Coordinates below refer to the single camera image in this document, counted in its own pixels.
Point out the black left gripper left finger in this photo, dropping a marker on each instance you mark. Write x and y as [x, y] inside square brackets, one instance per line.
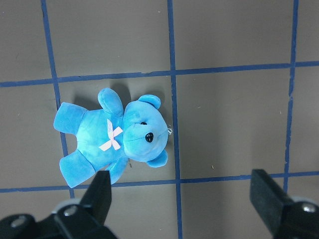
[82, 220]

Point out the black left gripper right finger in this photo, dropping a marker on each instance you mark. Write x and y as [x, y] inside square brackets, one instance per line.
[284, 216]

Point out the blue plush teddy bear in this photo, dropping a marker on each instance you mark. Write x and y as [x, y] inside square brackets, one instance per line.
[111, 136]

